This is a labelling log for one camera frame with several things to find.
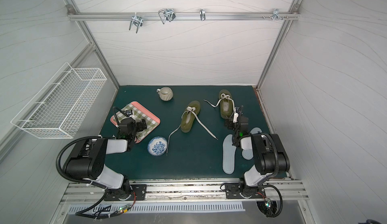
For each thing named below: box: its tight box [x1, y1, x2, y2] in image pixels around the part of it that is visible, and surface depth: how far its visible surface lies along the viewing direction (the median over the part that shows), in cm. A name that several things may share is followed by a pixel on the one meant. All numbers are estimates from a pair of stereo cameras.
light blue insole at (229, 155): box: [222, 134, 237, 175], surface depth 86 cm
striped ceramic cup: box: [156, 86, 174, 102], surface depth 110 cm
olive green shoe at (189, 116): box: [180, 100, 201, 133], surface depth 100 cm
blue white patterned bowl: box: [147, 136, 168, 157], surface depth 89 cm
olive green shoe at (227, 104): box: [218, 89, 235, 120], surface depth 106 cm
